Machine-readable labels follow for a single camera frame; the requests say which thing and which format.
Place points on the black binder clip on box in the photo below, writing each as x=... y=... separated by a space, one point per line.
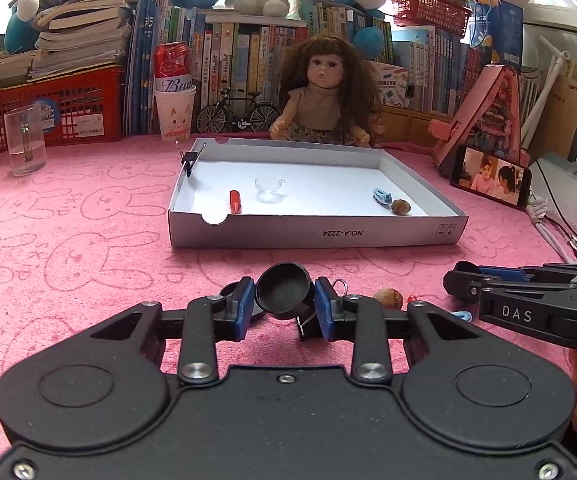
x=190 y=157

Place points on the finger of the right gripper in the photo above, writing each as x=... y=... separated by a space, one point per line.
x=466 y=279

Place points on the red plastic crate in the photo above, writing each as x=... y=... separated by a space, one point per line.
x=83 y=107

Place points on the blue penguin plush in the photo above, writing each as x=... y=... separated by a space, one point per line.
x=20 y=36

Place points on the red plastic basket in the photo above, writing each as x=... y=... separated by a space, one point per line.
x=444 y=14

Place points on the smartphone showing video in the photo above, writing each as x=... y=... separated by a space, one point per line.
x=492 y=177

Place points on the white paper cup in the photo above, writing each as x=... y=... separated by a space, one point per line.
x=175 y=111

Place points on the miniature black bicycle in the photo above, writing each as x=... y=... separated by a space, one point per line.
x=237 y=111

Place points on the brown-haired doll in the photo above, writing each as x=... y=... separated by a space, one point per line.
x=327 y=94

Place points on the light blue hair clip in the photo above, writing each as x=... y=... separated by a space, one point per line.
x=465 y=316

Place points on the red crayon cap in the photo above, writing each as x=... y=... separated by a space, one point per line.
x=235 y=202

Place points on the black binder clip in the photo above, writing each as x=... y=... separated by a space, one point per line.
x=190 y=157
x=307 y=325

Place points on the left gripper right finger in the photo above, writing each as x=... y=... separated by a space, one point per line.
x=328 y=307

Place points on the clear glass mug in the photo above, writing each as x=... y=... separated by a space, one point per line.
x=25 y=139

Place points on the red Budweiser can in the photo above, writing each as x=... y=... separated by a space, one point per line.
x=172 y=67

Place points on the brown walnut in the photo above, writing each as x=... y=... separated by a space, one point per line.
x=400 y=207
x=389 y=298

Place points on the white shallow cardboard box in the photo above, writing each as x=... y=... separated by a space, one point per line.
x=327 y=202

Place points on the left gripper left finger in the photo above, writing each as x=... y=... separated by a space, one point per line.
x=240 y=303

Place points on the stack of books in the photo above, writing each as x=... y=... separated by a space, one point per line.
x=78 y=34

